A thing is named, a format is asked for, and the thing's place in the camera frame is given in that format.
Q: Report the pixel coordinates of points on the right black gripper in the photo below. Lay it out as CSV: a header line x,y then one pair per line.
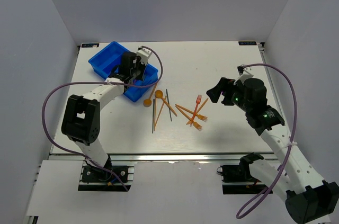
x,y
226,86

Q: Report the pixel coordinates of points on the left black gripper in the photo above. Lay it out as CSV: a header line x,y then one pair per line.
x,y
143,66

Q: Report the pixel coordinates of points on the red-orange plastic fork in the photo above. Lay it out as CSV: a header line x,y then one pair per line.
x,y
198,101

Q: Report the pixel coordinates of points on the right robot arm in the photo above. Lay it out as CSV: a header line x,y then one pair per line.
x,y
306,194

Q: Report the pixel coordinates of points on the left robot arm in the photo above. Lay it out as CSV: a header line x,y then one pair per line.
x,y
81,121

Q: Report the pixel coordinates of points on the blue divided plastic tray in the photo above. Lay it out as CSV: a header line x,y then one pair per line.
x,y
105,60

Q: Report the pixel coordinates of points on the orange spoon large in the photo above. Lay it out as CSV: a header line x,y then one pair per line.
x,y
158,95

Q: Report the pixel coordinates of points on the orange fork right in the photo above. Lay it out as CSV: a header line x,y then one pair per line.
x,y
199,116

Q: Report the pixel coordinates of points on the orange fork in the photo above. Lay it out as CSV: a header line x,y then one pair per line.
x,y
195,124
199,116

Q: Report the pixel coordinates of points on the orange spoon small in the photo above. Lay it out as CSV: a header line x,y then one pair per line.
x,y
148,102

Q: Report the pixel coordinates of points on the dark green chopstick left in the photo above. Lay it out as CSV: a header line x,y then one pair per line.
x,y
153,115

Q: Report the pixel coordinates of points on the orange fork lower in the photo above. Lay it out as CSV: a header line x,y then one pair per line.
x,y
195,124

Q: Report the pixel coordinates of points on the right table logo sticker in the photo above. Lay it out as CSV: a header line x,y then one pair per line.
x,y
247,43

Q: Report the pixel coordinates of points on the orange chopstick under forks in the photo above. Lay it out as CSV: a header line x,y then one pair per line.
x,y
201,106

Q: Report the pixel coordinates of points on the orange chopstick crossing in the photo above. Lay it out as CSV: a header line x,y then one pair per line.
x,y
168,105

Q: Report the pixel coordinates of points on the orange chopstick long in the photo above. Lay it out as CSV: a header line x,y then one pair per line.
x,y
155,108

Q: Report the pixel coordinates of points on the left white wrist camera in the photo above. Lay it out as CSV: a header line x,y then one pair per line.
x,y
144,54

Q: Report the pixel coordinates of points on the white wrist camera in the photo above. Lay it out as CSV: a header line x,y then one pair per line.
x,y
244,74
144,54

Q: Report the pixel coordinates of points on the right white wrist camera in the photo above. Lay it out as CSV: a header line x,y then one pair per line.
x,y
244,74

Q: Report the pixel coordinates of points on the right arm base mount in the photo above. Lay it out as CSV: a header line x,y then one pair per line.
x,y
234,179

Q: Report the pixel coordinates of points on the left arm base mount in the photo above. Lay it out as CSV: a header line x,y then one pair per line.
x,y
95,180

